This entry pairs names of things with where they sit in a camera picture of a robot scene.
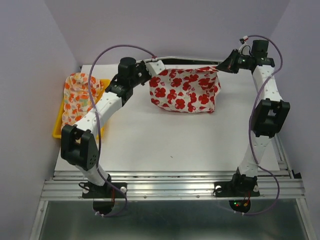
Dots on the white red poppy skirt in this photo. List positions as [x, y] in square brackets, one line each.
[191, 91]

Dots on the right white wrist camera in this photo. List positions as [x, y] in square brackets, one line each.
[244, 49]

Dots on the yellow plastic tray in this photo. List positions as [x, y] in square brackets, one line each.
[56, 133]

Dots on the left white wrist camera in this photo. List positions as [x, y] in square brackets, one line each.
[155, 67]

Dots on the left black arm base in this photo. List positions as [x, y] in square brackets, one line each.
[91, 191]

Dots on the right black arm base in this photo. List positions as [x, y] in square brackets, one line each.
[226, 189]

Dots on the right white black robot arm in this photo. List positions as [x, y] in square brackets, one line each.
[267, 117]

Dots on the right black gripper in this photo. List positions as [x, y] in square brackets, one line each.
[229, 64]

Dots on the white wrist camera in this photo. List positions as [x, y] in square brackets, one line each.
[155, 67]
[244, 49]

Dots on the aluminium frame rail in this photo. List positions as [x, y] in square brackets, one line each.
[170, 185]

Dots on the orange floral skirt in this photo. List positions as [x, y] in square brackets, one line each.
[76, 97]

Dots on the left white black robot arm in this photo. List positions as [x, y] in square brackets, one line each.
[78, 141]

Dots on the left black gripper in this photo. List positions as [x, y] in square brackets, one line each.
[142, 65]

